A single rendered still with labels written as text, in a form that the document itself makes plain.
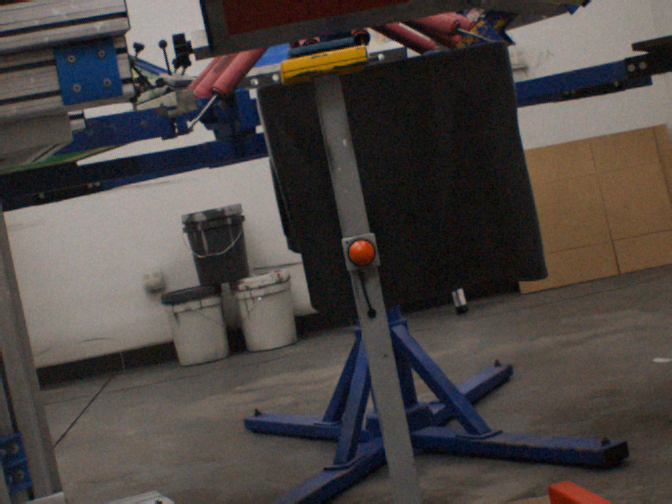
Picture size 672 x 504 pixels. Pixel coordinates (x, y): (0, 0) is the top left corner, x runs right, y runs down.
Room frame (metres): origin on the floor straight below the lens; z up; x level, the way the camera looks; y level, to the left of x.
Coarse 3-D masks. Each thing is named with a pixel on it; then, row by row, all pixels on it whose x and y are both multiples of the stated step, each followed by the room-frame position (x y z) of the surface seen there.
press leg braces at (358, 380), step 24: (408, 336) 3.55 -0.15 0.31; (360, 360) 3.52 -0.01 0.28; (408, 360) 3.53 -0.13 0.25; (432, 360) 3.50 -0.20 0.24; (360, 384) 3.46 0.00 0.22; (432, 384) 3.45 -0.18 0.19; (336, 408) 3.87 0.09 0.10; (360, 408) 3.41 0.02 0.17; (456, 408) 3.38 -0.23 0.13; (480, 432) 3.31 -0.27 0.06; (336, 456) 3.32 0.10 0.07; (360, 456) 3.34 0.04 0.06
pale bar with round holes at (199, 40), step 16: (480, 0) 3.08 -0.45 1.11; (384, 16) 3.06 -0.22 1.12; (400, 16) 3.07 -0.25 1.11; (416, 16) 3.08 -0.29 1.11; (192, 32) 3.05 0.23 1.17; (304, 32) 3.06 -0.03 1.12; (320, 32) 3.07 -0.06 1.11; (336, 32) 3.08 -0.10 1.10; (192, 48) 3.03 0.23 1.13; (208, 48) 3.04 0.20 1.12; (224, 48) 3.05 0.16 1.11; (240, 48) 3.06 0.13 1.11; (256, 48) 3.07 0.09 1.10
